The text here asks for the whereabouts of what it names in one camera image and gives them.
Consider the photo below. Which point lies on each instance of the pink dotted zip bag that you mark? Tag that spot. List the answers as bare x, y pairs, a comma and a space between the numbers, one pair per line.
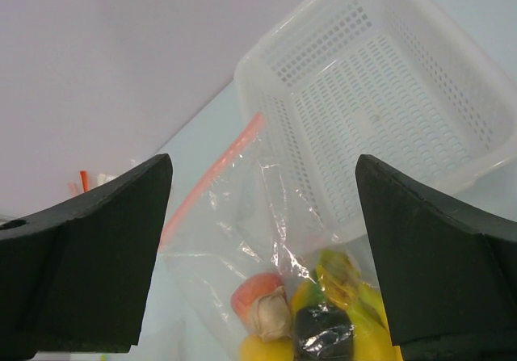
242, 218

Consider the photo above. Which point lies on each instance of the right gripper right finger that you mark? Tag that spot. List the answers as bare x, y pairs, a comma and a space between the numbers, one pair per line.
446, 270

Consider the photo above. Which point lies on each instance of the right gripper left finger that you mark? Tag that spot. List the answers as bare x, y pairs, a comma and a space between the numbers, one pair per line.
75, 277

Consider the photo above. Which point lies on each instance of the white perforated plastic basket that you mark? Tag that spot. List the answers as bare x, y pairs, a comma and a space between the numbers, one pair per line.
397, 79

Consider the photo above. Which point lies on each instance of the red zipper clear bag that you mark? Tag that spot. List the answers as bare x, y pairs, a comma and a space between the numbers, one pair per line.
89, 181

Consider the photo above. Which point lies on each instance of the green orange mango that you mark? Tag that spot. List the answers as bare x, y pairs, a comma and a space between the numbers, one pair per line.
335, 280

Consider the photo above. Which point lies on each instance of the yellow banana bunch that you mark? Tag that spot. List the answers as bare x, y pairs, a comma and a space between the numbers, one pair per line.
371, 342

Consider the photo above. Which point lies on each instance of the dark purple fruit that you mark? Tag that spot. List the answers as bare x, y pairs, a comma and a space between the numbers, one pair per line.
322, 332

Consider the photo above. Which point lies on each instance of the beige garlic bulb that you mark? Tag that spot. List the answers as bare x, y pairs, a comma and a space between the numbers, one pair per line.
270, 317

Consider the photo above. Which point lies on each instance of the red orange peach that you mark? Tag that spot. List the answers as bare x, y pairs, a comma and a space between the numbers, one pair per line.
250, 290

